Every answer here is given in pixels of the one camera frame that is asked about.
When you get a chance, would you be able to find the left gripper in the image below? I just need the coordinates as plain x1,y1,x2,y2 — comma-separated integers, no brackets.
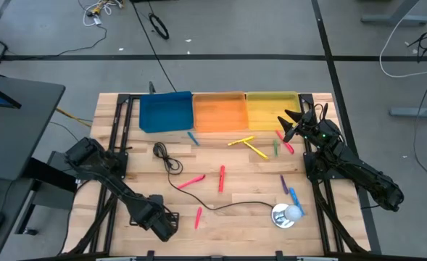
133,195,181,243

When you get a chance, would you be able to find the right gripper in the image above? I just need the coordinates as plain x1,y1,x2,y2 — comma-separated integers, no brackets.
277,108,330,144

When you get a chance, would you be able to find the pink pen-style highlighter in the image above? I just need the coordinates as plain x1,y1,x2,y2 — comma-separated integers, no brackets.
275,129,295,155

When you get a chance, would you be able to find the magenta pink highlighter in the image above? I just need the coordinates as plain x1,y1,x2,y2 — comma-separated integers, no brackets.
194,206,203,231

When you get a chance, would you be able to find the yellow pen-style highlighter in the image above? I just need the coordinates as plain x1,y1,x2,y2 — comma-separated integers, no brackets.
243,141,270,161

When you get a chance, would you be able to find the pink highlighter with clip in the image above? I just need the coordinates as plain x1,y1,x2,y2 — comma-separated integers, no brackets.
177,174,207,190

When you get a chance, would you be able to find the blue highlighter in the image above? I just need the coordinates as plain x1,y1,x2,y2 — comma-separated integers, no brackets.
289,187,305,217

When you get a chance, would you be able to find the red pink highlighter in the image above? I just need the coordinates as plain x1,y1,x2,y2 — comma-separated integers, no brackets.
218,165,226,194

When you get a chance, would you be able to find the teal blue marker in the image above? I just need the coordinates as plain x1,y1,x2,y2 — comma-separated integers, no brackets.
186,130,201,146

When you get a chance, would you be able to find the yellow translucent plastic bin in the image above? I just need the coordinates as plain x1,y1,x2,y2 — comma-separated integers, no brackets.
246,91,304,132

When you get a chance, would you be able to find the yellow highlighter with black print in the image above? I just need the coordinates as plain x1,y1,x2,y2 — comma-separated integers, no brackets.
227,136,256,147

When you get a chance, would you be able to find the orange translucent plastic bin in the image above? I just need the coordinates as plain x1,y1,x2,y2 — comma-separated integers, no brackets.
192,91,249,133

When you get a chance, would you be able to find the blue plastic bin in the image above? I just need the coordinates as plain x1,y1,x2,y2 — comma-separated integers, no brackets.
138,91,194,134

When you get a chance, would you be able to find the grey desk foot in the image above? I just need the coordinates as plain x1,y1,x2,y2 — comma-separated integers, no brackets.
360,0,427,27
389,97,427,119

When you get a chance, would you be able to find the dark grey desk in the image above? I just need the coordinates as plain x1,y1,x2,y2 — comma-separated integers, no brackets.
0,74,78,261

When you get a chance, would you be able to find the black camera cable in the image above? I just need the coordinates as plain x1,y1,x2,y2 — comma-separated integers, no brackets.
152,141,276,212

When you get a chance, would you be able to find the white floor cable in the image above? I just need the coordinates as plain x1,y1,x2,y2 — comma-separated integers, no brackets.
378,0,427,79

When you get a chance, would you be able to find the yellow floor cable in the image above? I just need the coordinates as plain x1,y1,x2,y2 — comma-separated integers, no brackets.
55,107,93,128

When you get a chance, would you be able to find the long black floor cable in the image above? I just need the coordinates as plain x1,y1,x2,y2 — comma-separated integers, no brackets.
130,0,178,94

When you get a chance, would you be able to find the coiled black cable loop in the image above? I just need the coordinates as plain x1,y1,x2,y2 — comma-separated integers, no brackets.
149,13,170,41

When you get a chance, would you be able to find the thin black floor cable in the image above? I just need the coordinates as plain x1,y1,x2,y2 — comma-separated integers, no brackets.
0,24,108,72

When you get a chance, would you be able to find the white cable bundle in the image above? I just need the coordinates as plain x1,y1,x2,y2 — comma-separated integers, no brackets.
82,0,124,27

